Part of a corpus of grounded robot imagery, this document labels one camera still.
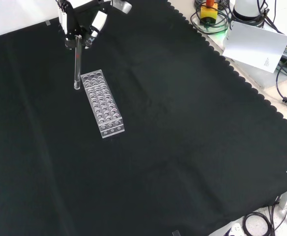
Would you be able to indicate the black bench cloth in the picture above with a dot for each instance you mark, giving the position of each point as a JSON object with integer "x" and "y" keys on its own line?
{"x": 182, "y": 123}

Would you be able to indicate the translucent plastic block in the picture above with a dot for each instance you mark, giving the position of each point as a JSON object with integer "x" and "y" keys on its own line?
{"x": 261, "y": 76}

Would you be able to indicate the pale board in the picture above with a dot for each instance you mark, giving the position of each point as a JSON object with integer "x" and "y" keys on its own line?
{"x": 254, "y": 46}

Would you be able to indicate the clear plastic test tube rack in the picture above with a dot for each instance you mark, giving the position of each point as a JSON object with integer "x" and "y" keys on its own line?
{"x": 101, "y": 103}

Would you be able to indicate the white power strip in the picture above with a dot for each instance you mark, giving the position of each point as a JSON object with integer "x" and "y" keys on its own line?
{"x": 233, "y": 229}

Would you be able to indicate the clear glass test tube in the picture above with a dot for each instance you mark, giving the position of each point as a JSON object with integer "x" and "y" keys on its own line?
{"x": 77, "y": 73}

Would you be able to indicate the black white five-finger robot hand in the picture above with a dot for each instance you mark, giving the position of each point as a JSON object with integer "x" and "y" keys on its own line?
{"x": 71, "y": 27}

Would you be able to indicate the yellow stop button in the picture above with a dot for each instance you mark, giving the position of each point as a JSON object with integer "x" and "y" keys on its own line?
{"x": 208, "y": 12}

